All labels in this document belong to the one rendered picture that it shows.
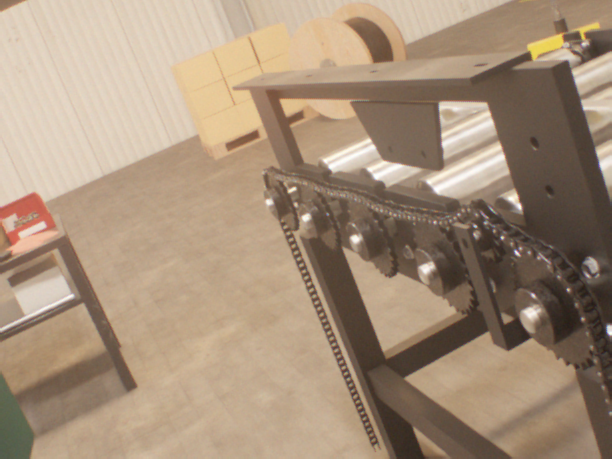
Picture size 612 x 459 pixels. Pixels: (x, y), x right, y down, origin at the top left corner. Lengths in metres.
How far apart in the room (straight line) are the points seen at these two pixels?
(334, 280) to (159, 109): 9.50
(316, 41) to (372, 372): 6.14
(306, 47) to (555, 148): 7.35
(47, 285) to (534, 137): 3.00
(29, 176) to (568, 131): 10.73
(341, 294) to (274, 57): 6.93
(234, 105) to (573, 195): 8.04
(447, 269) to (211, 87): 7.69
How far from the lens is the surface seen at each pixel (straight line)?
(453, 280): 1.32
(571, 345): 1.11
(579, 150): 0.99
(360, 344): 2.29
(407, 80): 1.16
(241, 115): 8.96
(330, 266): 2.21
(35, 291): 3.83
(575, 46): 2.55
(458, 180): 1.63
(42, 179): 11.53
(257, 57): 9.03
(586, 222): 1.04
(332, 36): 8.07
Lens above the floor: 1.33
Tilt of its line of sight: 15 degrees down
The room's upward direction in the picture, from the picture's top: 22 degrees counter-clockwise
